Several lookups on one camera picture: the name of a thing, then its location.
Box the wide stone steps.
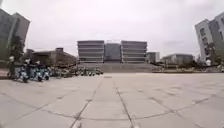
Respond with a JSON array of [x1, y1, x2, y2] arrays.
[[78, 62, 161, 74]]

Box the row of scooters and bicycles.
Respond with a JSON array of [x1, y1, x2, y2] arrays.
[[14, 59, 104, 84]]

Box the person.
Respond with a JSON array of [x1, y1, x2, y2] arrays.
[[7, 55, 17, 80]]

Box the low brown building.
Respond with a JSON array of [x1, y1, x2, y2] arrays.
[[24, 47, 78, 67]]

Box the grey twin-block building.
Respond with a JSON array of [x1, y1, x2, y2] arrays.
[[76, 39, 148, 64]]

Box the small grey building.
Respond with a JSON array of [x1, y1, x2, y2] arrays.
[[145, 51, 161, 64]]

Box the grey paved plaza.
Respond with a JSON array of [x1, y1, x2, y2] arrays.
[[0, 72, 224, 128]]

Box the tree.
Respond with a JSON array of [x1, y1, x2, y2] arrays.
[[9, 34, 25, 63]]

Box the large pale grey building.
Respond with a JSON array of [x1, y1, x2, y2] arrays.
[[194, 11, 224, 63]]

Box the low grey building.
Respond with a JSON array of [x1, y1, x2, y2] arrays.
[[161, 53, 195, 66]]

